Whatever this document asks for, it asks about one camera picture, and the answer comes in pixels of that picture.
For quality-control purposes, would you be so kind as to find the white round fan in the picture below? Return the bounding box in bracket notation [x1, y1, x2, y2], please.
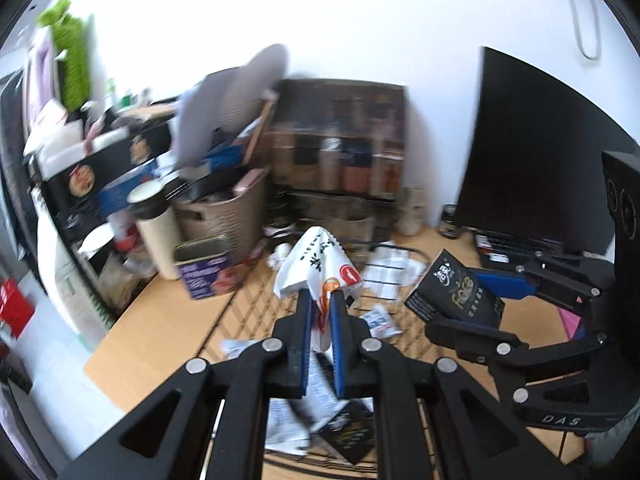
[170, 44, 288, 169]

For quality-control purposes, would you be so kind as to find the black Face pack far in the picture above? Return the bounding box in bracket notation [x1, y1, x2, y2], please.
[311, 401, 375, 465]

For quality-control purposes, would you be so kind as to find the blue metal tin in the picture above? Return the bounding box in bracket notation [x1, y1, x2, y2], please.
[174, 235, 248, 300]

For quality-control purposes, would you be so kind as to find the cream tumbler black lid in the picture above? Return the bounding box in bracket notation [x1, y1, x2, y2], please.
[127, 180, 182, 281]

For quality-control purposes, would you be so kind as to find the green plush toy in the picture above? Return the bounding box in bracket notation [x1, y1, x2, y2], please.
[37, 0, 91, 112]

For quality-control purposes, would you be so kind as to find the dark glass jar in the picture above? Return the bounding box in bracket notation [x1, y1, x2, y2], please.
[438, 204, 461, 240]

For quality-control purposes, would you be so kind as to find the brown desktop organizer shelf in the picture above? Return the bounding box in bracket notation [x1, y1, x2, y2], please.
[266, 78, 407, 242]

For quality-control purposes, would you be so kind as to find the crumpled white tissue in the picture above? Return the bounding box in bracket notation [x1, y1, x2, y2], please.
[362, 244, 426, 301]

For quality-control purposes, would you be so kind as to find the white blue snack packet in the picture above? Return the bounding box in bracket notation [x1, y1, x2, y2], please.
[361, 304, 402, 339]

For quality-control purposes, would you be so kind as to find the black Face tissue pack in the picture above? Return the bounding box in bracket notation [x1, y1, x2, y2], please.
[404, 249, 504, 328]

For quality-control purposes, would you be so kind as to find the black mechanical keyboard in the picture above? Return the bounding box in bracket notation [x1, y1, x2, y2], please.
[473, 231, 565, 272]

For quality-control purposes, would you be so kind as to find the beige woven storage basket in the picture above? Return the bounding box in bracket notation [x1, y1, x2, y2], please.
[172, 168, 269, 264]

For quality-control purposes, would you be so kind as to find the pink desk mat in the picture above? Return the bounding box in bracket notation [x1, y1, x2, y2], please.
[558, 308, 585, 340]

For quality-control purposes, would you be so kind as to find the small cream sack ornament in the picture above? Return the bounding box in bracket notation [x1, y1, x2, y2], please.
[396, 184, 426, 236]

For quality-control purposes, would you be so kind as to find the black computer monitor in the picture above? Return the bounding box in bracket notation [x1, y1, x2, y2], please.
[454, 48, 639, 254]

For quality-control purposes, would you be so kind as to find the black wire basket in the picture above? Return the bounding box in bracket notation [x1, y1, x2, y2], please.
[199, 238, 572, 480]

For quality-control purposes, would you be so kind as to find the white printed wipes pack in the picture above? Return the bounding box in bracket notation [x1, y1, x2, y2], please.
[265, 351, 373, 456]

